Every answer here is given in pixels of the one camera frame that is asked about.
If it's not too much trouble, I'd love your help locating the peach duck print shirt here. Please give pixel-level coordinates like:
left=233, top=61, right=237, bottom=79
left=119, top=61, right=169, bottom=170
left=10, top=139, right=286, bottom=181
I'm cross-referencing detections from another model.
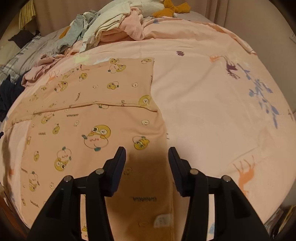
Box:
left=6, top=57, right=175, bottom=240

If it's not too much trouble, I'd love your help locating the navy blue garment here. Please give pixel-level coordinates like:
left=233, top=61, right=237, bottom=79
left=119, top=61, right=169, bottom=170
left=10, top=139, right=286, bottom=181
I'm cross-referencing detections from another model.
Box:
left=0, top=75, right=25, bottom=122

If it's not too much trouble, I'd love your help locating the pink crumpled garment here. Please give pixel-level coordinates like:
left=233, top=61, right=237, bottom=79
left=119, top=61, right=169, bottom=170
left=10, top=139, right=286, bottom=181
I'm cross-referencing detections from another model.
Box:
left=21, top=54, right=66, bottom=87

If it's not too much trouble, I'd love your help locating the plaid pillow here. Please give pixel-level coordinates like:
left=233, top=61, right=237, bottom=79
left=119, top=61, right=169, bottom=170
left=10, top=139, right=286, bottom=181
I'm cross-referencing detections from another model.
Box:
left=1, top=34, right=42, bottom=83

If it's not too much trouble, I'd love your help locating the dark brown cushion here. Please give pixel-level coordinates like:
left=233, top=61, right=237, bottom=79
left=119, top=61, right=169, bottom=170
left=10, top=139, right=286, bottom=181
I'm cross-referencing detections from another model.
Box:
left=8, top=30, right=34, bottom=49

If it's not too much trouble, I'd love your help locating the grey small garment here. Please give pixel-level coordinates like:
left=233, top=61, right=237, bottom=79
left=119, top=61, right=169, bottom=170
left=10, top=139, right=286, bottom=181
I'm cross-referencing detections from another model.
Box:
left=52, top=10, right=100, bottom=54

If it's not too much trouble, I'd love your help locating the pink garment under white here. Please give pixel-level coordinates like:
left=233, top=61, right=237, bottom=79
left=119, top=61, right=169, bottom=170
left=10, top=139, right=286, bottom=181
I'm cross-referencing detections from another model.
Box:
left=99, top=7, right=144, bottom=42

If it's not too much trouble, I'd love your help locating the white folded garment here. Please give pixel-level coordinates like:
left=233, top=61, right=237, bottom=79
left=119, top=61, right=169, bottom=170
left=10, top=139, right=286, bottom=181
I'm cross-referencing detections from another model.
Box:
left=79, top=1, right=142, bottom=53

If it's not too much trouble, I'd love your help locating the yellow striped hanging cloth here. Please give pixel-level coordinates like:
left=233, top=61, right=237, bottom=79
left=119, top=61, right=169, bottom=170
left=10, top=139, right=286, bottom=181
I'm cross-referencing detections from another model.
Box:
left=18, top=0, right=36, bottom=30

